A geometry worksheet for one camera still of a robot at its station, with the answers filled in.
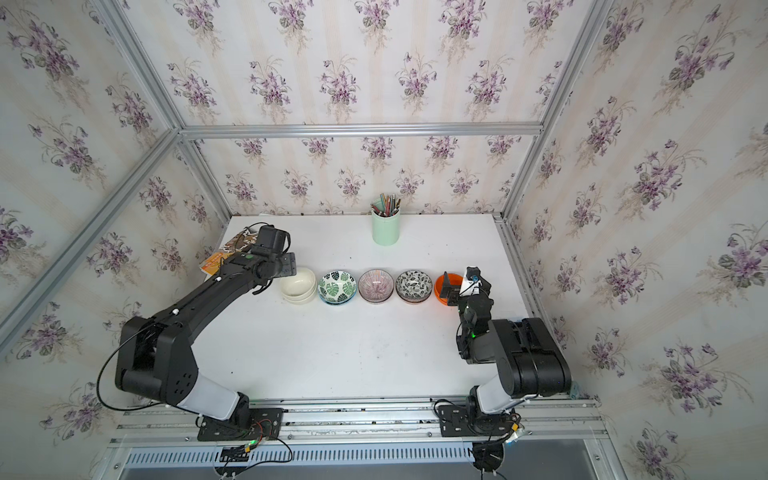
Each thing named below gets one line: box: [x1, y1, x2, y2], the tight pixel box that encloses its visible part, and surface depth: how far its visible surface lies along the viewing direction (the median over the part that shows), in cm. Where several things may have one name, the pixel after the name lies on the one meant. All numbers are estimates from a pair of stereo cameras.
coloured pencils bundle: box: [370, 193, 401, 217], surface depth 106 cm
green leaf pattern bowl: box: [317, 270, 357, 306], surface depth 97 cm
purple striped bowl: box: [358, 268, 394, 303], surface depth 97 cm
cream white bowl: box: [280, 267, 318, 305], surface depth 95 cm
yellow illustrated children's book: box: [199, 229, 258, 275], surface depth 109 cm
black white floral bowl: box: [395, 269, 433, 304], surface depth 97 cm
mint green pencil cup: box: [371, 209, 401, 247], surface depth 112 cm
